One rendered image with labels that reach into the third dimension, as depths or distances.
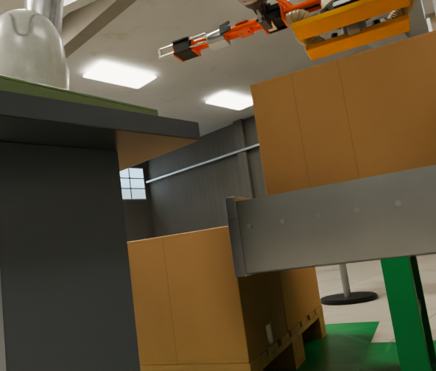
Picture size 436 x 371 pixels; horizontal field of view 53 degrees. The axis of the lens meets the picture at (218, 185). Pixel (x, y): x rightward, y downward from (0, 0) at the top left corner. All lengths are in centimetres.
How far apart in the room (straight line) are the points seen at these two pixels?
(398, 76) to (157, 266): 90
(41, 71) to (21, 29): 10
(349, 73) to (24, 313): 97
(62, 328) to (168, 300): 64
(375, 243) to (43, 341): 72
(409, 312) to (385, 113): 50
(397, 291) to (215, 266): 54
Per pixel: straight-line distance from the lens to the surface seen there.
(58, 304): 84
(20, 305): 82
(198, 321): 140
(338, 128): 124
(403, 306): 108
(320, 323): 221
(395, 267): 107
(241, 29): 164
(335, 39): 161
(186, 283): 140
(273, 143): 128
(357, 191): 107
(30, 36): 102
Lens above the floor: 48
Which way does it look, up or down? 8 degrees up
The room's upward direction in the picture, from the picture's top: 8 degrees counter-clockwise
